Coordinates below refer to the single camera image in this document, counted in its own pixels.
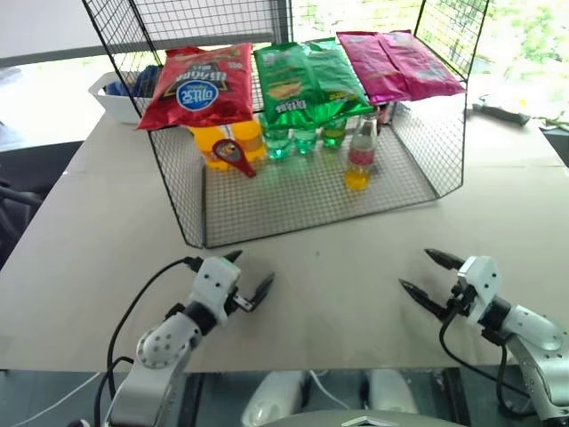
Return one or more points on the dark chair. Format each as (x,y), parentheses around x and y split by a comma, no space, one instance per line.
(26,187)

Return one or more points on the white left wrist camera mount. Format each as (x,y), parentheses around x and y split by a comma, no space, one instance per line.
(215,282)

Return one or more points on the orange drink bottle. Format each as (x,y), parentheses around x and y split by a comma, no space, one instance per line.
(360,158)

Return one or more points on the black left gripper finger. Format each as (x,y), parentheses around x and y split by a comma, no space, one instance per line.
(264,290)
(234,256)

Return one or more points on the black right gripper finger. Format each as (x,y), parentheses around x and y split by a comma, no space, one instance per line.
(442,258)
(422,295)

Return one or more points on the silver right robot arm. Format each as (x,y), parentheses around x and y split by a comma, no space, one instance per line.
(535,335)

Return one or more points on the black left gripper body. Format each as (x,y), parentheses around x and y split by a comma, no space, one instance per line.
(240,303)

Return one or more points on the green chips bag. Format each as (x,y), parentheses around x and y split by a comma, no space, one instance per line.
(306,84)

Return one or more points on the blue bag in basket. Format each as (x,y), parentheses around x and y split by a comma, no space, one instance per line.
(144,82)

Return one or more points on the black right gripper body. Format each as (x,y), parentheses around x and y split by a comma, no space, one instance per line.
(460,300)

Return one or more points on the orange soda plastic bottle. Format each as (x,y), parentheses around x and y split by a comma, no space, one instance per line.
(208,149)
(250,140)

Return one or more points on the magenta chips bag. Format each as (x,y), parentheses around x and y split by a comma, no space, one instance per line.
(400,66)

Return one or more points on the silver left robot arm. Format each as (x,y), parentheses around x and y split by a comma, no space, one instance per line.
(162,344)

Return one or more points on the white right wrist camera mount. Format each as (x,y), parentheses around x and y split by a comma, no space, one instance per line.
(482,280)

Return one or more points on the red chips bag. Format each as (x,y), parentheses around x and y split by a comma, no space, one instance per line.
(200,89)

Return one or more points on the white plastic basket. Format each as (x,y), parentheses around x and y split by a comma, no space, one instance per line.
(113,104)

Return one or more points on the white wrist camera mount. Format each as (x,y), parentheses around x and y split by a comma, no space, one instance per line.
(215,282)
(482,280)

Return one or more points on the white rounded robot leg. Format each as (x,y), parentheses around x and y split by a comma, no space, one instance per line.
(271,400)
(391,391)

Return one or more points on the green plastic soda bottle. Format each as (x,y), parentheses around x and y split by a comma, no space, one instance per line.
(333,133)
(305,141)
(276,144)

